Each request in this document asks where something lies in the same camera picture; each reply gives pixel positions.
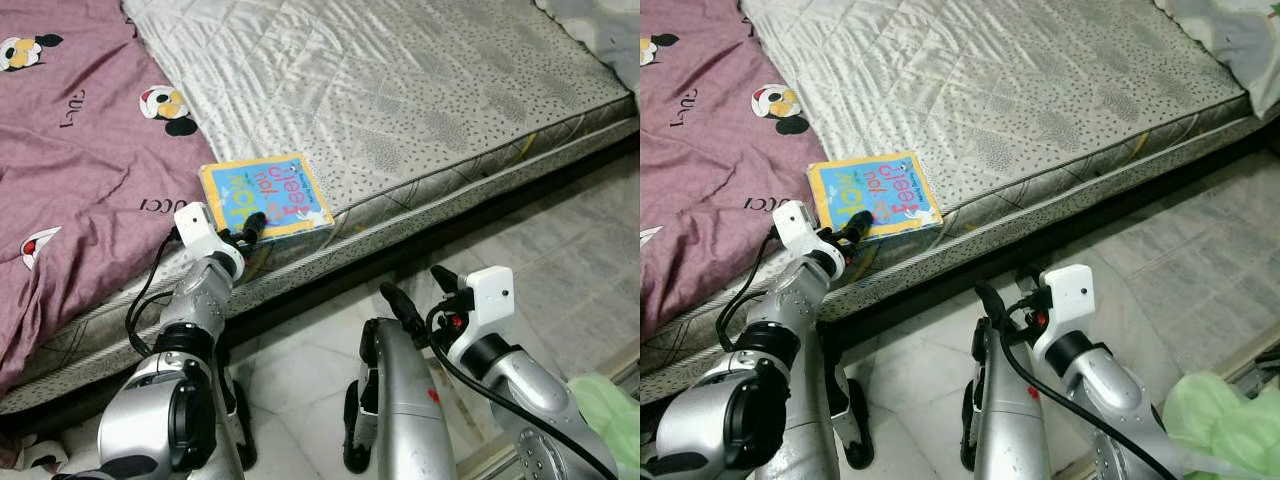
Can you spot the colourful children's book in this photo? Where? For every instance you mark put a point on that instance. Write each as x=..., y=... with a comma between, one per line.
x=875, y=195
x=265, y=195

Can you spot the white pillow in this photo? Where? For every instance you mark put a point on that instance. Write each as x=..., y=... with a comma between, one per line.
x=605, y=40
x=1235, y=45

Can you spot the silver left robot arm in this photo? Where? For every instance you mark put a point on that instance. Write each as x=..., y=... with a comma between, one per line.
x=150, y=400
x=790, y=320

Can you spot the pink cartoon print blanket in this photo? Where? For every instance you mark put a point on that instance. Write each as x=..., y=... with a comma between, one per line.
x=80, y=150
x=700, y=150

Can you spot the light green cloth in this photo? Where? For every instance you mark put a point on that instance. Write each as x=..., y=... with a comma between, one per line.
x=1220, y=420
x=610, y=420

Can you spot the dark bed frame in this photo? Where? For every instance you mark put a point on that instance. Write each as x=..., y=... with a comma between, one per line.
x=1050, y=245
x=420, y=250

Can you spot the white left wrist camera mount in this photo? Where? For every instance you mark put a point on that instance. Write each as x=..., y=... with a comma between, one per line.
x=797, y=228
x=200, y=235

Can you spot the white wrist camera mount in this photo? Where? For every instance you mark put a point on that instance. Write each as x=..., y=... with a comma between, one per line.
x=797, y=228
x=492, y=295
x=200, y=235
x=1068, y=295

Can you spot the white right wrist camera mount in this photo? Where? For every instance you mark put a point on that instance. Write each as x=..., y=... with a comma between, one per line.
x=492, y=295
x=1068, y=295

